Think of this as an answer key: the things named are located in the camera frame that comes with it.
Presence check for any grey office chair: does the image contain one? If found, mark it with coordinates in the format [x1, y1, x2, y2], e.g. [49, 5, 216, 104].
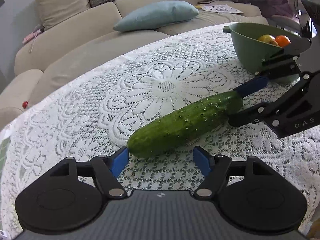
[268, 0, 312, 38]

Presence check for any beige back cushion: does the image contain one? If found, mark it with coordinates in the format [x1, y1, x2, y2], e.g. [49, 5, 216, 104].
[35, 0, 90, 30]

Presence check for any white lace tablecloth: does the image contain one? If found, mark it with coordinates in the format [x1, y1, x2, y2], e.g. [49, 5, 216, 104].
[1, 25, 319, 237]

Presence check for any light blue pillow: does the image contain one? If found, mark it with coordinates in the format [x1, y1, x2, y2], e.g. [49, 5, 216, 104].
[113, 1, 199, 32]

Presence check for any green grid table mat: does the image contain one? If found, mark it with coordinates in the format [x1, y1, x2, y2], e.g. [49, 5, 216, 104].
[0, 137, 11, 172]

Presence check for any small red ball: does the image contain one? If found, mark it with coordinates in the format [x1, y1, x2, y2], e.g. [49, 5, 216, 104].
[22, 101, 28, 109]

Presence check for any beige sofa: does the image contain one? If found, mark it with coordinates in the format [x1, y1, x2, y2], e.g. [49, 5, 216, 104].
[1, 0, 267, 127]

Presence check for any orange tangerine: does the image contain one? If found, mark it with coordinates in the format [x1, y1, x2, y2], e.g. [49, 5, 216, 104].
[274, 35, 291, 48]

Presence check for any yellow-green pear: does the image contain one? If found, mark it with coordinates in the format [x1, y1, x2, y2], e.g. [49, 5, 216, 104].
[258, 34, 279, 46]

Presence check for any green cucumber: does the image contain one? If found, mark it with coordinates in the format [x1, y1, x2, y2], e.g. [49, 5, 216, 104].
[127, 91, 243, 158]

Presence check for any printed paper sheet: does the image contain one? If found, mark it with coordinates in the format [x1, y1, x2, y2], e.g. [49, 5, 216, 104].
[201, 4, 243, 14]

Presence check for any pink telephone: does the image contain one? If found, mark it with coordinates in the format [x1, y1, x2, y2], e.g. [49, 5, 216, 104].
[22, 24, 44, 53]

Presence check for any green plastic colander bowl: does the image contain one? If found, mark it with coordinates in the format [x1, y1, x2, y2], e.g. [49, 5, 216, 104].
[223, 22, 311, 74]

